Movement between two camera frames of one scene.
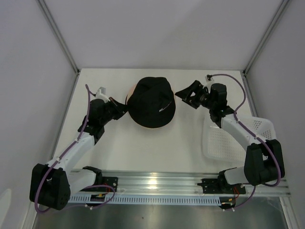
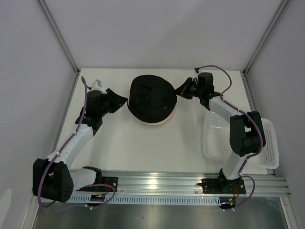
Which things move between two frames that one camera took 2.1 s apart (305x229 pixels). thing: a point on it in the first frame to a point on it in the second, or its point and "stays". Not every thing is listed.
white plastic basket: x=218 y=144 stays
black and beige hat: x=151 y=103 stays
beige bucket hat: x=127 y=100 to x=151 y=99
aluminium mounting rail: x=130 y=182 stays
